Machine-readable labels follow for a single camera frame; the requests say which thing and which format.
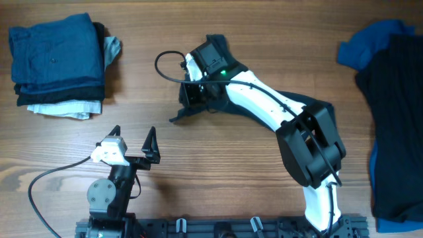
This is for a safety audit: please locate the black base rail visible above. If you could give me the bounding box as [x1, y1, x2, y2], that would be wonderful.
[75, 215, 369, 238]

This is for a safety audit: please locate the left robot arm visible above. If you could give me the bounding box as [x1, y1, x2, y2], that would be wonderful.
[79, 126, 161, 238]

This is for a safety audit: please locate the bright blue t-shirt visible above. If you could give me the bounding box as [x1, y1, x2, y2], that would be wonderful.
[337, 19, 422, 233]

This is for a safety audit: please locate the dark green t-shirt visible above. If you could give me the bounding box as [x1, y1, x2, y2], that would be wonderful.
[169, 34, 336, 131]

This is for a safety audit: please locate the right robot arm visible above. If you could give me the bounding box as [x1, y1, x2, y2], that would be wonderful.
[181, 52, 346, 234]

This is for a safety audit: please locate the folded white garment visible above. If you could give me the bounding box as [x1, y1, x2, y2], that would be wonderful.
[27, 100, 102, 120]

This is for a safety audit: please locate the folded light grey garment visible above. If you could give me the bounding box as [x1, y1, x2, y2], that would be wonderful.
[103, 36, 121, 69]

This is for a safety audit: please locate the folded black garment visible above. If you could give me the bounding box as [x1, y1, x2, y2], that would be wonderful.
[13, 21, 106, 107]

